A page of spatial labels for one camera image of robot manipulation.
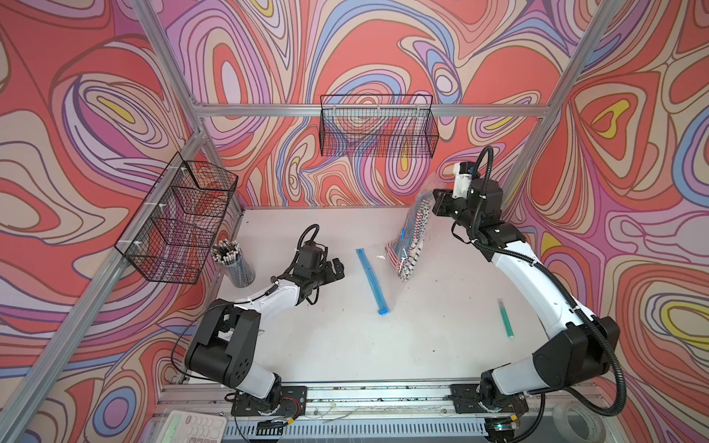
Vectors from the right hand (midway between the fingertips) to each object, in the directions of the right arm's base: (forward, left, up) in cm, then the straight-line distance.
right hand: (433, 197), depth 78 cm
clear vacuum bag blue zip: (-4, +11, -30) cm, 32 cm away
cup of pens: (-6, +63, -14) cm, 64 cm away
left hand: (-7, +29, -25) cm, 39 cm away
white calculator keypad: (-50, +67, -30) cm, 88 cm away
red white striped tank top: (-7, +8, -17) cm, 20 cm away
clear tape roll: (-52, -36, -31) cm, 70 cm away
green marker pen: (-28, -25, -33) cm, 50 cm away
